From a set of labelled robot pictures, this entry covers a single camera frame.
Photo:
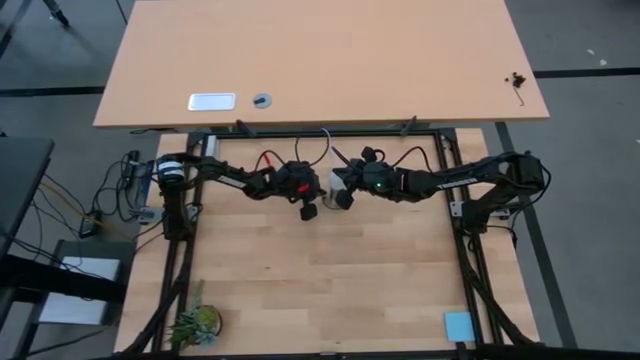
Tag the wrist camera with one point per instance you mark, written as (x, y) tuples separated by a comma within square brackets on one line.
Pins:
[(345, 200), (308, 212)]

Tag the black crossbar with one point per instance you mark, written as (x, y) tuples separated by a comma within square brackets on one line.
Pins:
[(50, 280)]

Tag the black stand leg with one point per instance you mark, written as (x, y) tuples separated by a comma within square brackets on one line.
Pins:
[(57, 12)]

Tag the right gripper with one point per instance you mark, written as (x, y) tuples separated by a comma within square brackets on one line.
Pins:
[(375, 180)]

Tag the green potted plant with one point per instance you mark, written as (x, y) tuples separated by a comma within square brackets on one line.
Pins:
[(197, 322)]

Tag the light wooden desk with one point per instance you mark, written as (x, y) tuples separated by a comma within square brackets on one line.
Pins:
[(325, 60)]

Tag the small silver frame plate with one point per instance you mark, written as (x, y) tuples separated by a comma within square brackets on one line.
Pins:
[(456, 209), (192, 214)]

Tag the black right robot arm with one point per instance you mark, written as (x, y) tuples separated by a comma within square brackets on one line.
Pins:
[(460, 182)]

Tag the white sheet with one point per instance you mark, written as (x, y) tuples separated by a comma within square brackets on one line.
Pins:
[(80, 312)]

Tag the black hex key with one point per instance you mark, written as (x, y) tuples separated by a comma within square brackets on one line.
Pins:
[(520, 97)]

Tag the black aluminium table frame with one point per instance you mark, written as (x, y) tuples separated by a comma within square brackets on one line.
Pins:
[(280, 134)]

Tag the silver base bracket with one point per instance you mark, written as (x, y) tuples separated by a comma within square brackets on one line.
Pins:
[(145, 215), (505, 207)]

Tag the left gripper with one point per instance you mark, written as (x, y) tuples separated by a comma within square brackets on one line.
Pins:
[(295, 180)]

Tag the white rectangular tray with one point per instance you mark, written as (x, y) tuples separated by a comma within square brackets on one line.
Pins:
[(212, 102)]

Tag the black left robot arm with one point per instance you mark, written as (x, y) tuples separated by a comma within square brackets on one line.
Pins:
[(220, 175)]

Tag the silver mounting plate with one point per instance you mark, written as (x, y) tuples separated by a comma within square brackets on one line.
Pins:
[(211, 146)]

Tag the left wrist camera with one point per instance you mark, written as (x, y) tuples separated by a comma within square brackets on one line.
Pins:
[(308, 212)]

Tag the black power strip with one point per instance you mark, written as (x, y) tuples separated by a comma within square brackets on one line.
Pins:
[(145, 175)]

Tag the blue sticky note pad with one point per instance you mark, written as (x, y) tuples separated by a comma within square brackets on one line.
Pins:
[(459, 327)]

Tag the black side table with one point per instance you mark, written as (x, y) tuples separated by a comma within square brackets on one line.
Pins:
[(22, 180)]

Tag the black power adapter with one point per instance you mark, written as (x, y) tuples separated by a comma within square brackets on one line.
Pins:
[(90, 227)]

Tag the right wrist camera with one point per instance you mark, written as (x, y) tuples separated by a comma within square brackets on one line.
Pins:
[(345, 200)]

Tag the grey round desk grommet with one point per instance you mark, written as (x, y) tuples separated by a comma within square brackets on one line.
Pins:
[(262, 100)]

